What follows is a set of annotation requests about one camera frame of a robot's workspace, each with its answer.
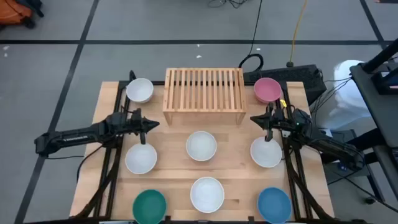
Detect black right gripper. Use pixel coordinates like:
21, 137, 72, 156
249, 102, 304, 142

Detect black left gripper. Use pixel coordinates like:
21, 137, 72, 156
104, 108, 160, 146

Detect white ribbed bowl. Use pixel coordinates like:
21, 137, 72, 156
124, 142, 158, 175
190, 176, 226, 214
249, 136, 283, 169
125, 77, 154, 104
185, 130, 218, 162

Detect pink ribbed bowl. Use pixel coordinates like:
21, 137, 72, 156
253, 77, 283, 104

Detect green ribbed bowl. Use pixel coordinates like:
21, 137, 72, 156
132, 189, 168, 224

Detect blue ribbed bowl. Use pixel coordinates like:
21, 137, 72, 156
257, 186, 293, 224

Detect slatted wooden shelf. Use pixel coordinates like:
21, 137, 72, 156
162, 67, 248, 126

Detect black equipment case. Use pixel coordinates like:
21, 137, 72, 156
243, 64, 328, 105

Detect white plastic bin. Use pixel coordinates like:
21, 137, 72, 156
333, 59, 373, 131

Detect black side table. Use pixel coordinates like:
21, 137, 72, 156
349, 37, 398, 203

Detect orange bag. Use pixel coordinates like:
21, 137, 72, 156
0, 0, 44, 30

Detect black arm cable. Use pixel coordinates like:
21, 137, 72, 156
76, 144, 105, 184

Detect black looped floor cable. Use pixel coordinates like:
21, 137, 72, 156
238, 0, 264, 73

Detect yellow hanging cable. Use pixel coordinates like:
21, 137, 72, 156
288, 0, 309, 68

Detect tangled black floor cables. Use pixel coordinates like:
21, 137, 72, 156
207, 0, 250, 9

